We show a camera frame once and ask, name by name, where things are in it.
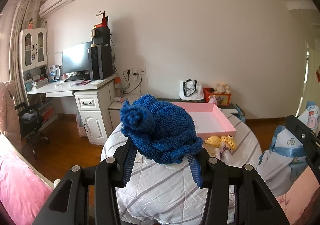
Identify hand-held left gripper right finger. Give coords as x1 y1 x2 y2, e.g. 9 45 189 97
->
186 149 290 225

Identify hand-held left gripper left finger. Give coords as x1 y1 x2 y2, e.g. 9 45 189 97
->
32 137 138 225

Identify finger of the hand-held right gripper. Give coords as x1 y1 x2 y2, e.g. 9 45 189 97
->
285 114 320 168

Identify light blue baby garment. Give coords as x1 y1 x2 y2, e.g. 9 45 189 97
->
259 101 320 197

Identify small white baby sock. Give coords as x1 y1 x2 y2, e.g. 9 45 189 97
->
217 145 232 163

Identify blue knit pompom hat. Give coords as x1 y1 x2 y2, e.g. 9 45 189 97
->
119 94 203 172

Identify pink shallow box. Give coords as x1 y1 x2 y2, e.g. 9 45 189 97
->
171 101 237 140

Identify plain yellow crochet piece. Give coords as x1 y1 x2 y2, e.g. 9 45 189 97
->
205 135 222 148

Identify yellow crochet toy with eyes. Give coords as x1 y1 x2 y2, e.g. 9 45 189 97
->
219 135 237 150

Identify pink floral bedding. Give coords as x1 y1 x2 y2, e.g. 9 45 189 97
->
274 165 320 225

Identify white side table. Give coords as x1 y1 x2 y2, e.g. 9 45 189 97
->
108 98 131 116

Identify blue book stack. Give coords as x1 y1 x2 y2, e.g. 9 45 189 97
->
234 104 247 123

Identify orange storage box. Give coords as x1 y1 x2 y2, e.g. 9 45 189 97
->
202 87 233 107

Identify white desk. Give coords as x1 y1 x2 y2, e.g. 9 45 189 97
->
27 75 118 146

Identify white tote bag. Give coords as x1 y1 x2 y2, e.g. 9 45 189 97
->
179 79 204 101

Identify white plush toy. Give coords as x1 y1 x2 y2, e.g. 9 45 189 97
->
213 82 230 94

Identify black keyboard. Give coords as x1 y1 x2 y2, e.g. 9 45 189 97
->
64 75 91 83

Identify black computer tower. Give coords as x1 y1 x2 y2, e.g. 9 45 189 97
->
88 45 113 81

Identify black office chair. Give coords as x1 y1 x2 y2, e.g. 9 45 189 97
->
14 102 50 159

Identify pink fleece blanket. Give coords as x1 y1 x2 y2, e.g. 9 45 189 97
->
0 152 53 225

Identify blue white carton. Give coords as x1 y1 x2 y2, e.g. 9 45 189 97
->
48 64 62 82

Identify black computer monitor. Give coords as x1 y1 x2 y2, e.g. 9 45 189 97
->
62 41 93 76

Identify pile of books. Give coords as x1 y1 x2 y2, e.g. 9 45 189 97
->
25 77 48 90

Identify pink coat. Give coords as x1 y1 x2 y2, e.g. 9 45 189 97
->
0 80 23 151

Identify black box with round dial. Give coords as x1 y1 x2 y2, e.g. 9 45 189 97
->
91 27 111 47

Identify red gift box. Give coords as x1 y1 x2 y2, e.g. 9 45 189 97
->
93 10 109 29

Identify white glass-door cabinet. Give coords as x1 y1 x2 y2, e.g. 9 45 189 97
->
19 28 48 83

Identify beige curtain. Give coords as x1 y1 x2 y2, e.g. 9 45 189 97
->
0 0 42 85

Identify white air conditioner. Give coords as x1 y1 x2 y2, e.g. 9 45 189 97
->
39 0 76 18

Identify black power cable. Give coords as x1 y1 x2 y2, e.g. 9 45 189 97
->
122 71 143 95

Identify white bed frame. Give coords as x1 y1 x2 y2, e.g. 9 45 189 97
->
0 134 62 189

